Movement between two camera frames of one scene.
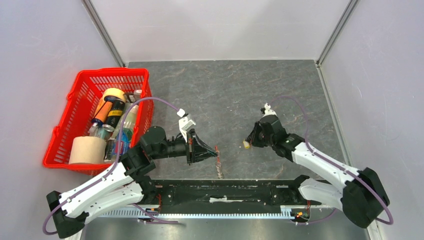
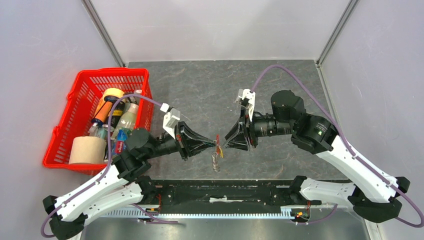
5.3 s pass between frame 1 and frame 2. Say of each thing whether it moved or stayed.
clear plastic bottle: stayed
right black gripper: moved
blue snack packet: stayed
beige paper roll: stayed
